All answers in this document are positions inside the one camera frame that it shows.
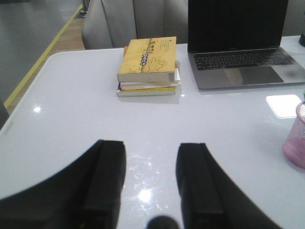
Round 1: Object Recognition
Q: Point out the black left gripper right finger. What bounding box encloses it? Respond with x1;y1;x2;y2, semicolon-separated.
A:
176;143;279;229

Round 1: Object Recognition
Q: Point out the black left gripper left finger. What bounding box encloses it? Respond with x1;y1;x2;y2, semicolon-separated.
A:
0;140;126;229

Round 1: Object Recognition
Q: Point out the pink mesh pen holder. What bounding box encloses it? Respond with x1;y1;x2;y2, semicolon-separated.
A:
283;102;305;169

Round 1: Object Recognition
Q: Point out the white middle book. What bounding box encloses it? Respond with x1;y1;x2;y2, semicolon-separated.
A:
118;64;180;91

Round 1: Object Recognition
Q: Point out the bottom book yellow spine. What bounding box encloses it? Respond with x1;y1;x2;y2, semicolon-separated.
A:
117;87;176;97

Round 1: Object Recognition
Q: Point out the yellow top book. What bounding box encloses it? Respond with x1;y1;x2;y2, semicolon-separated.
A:
117;36;176;83

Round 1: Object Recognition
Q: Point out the grey open laptop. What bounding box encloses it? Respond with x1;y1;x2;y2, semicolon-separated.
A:
187;0;305;90

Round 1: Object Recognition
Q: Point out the grey left armchair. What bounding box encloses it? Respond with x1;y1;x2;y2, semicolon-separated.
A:
81;0;188;50

